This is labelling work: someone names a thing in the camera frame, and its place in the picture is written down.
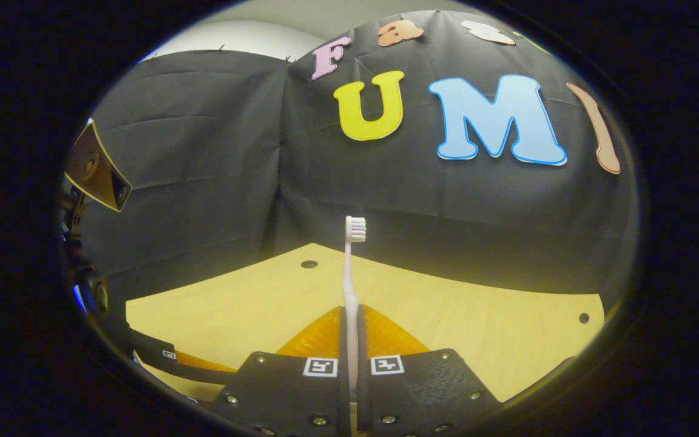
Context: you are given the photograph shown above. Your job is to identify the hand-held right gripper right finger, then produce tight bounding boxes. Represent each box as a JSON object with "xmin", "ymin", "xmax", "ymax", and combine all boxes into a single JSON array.
[{"xmin": 357, "ymin": 305, "xmax": 502, "ymax": 437}]

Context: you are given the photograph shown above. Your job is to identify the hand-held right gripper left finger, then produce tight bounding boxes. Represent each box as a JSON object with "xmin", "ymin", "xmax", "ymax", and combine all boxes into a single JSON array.
[{"xmin": 210, "ymin": 305, "xmax": 350, "ymax": 437}]

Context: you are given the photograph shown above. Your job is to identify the white toothbrush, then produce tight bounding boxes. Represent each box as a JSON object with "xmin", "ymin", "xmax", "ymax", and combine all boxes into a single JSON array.
[{"xmin": 342, "ymin": 216, "xmax": 368, "ymax": 401}]

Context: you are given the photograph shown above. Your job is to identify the black backdrop cloth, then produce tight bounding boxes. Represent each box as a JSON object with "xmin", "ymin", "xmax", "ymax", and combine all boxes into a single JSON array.
[{"xmin": 67, "ymin": 9, "xmax": 638, "ymax": 340}]

